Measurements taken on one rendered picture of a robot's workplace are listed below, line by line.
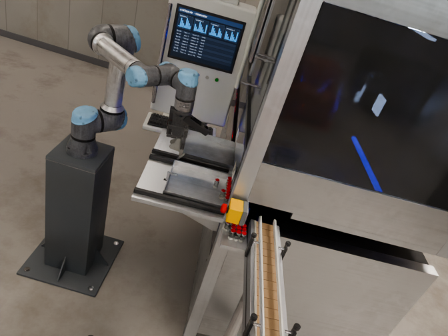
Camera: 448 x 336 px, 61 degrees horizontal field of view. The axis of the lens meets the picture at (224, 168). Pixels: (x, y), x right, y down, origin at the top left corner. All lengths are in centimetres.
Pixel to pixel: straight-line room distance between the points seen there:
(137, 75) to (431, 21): 95
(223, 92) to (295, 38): 121
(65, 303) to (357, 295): 153
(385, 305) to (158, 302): 124
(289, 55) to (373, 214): 75
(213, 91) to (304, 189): 112
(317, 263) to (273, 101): 81
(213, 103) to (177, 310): 128
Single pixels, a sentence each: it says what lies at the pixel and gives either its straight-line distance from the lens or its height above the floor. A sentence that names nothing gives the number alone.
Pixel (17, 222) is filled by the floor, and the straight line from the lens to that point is 281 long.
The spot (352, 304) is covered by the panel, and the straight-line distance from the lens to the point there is 204.
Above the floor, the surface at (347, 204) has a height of 112.
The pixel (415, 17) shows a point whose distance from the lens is 135.
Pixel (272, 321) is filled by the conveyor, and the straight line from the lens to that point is 131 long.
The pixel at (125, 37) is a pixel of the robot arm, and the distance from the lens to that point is 178.
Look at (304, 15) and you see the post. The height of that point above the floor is 175.
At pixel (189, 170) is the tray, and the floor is 88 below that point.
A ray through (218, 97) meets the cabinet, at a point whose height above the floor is 100.
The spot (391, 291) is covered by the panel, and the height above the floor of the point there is 72.
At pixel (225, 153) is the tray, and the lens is 209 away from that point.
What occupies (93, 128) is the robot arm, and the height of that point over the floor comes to 95.
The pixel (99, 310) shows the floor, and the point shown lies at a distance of 234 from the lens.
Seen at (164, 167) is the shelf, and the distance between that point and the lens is 186.
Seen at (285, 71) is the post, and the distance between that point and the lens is 131.
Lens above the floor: 192
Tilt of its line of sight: 32 degrees down
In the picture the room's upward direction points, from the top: 18 degrees clockwise
